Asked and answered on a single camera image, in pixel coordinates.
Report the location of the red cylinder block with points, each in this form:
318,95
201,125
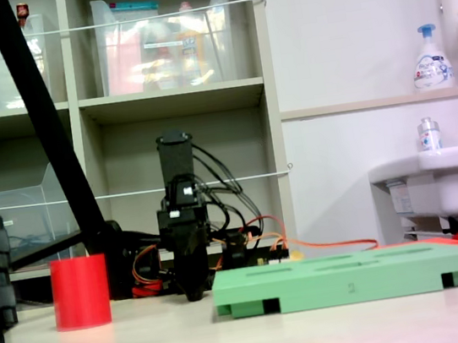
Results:
80,292

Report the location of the green shape hole board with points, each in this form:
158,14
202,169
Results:
355,279

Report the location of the red black table clamp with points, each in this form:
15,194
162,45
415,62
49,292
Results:
147,289

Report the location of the beige shelf unit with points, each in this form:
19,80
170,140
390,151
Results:
172,98

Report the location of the clear bin with white label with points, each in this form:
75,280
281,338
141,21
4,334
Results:
166,61

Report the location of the pink pack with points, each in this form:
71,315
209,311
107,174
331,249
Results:
122,67

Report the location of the yellow bottle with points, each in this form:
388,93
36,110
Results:
192,53

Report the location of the blue topped package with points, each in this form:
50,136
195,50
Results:
133,8

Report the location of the small clear sanitizer bottle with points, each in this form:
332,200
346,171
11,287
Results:
429,137

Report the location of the small brown bottle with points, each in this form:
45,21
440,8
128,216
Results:
22,13

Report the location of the white sink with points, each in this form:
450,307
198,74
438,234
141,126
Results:
448,183

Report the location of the white blue soap pump bottle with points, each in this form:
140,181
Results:
432,66

